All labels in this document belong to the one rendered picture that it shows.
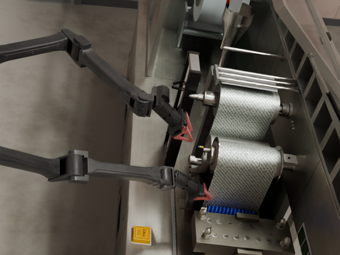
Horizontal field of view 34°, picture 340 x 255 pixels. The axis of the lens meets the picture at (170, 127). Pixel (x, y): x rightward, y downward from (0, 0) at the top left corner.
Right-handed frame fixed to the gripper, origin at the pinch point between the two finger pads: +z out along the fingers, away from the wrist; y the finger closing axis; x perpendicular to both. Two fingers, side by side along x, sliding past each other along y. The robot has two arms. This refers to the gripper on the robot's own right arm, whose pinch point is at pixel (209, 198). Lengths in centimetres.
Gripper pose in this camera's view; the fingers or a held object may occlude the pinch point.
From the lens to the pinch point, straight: 225.5
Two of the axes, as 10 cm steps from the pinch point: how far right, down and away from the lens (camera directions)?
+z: 7.5, 4.9, 4.4
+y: 0.2, 6.5, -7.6
